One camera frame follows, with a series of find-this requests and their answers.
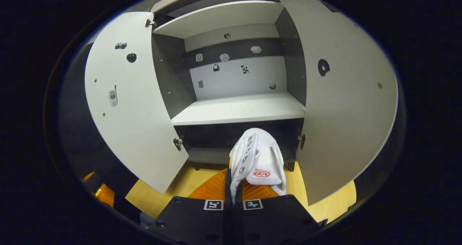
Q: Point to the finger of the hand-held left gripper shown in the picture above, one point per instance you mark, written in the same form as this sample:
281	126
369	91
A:
104	196

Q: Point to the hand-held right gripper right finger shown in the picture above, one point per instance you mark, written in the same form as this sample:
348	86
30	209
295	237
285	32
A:
274	219

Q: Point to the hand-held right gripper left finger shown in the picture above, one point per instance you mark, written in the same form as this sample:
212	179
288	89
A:
228	191

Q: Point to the white shoe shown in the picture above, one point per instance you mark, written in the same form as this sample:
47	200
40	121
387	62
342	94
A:
261	154

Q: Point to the white shoe cabinet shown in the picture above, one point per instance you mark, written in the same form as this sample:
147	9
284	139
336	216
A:
238	108

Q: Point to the white cabinet door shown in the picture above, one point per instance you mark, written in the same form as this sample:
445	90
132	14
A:
343	111
133	104

